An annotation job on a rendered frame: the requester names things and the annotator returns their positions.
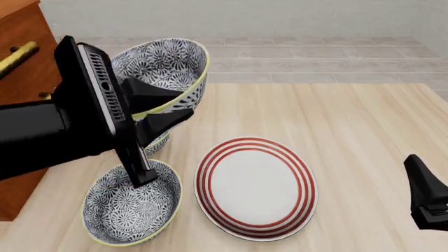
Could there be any white plate with red rings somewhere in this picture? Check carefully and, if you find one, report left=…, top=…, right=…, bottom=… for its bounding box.
left=193, top=136, right=319, bottom=243

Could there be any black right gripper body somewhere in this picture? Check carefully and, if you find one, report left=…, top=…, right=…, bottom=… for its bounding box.
left=409, top=201, right=448, bottom=232

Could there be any black patterned bowl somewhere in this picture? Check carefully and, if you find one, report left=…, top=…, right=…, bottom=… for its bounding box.
left=80, top=157, right=184, bottom=248
left=142, top=129, right=172, bottom=159
left=111, top=38, right=211, bottom=120

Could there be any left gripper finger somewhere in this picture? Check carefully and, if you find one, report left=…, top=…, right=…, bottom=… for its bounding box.
left=134, top=107, right=195, bottom=148
left=121, top=77, right=186, bottom=114

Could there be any wooden cabinet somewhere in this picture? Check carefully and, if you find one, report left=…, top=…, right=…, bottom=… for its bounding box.
left=0, top=0, right=63, bottom=223

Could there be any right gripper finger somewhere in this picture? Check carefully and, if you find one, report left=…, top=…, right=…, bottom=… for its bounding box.
left=402, top=153, right=448, bottom=212

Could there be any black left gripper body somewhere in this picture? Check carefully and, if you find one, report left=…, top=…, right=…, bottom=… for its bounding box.
left=53, top=34, right=159, bottom=189

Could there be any wooden cabinet drawer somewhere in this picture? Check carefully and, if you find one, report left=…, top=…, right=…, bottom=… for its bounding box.
left=0, top=14, right=61, bottom=89

